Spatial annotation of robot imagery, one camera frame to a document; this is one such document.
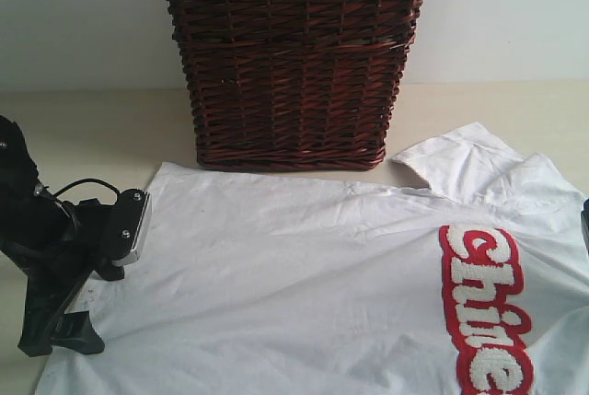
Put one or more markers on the white t-shirt red lettering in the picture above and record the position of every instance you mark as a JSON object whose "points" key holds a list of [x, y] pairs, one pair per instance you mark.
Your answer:
{"points": [[250, 284]]}

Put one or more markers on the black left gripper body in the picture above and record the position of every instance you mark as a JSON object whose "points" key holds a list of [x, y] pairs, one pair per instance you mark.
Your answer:
{"points": [[57, 266]]}

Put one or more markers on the dark red wicker basket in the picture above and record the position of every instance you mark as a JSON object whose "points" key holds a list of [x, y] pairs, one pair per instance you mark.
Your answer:
{"points": [[294, 85]]}

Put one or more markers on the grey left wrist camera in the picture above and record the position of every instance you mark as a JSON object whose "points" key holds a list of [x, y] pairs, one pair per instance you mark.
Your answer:
{"points": [[127, 228]]}

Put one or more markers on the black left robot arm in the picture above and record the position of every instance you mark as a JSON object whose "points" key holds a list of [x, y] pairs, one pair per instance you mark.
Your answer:
{"points": [[27, 208]]}

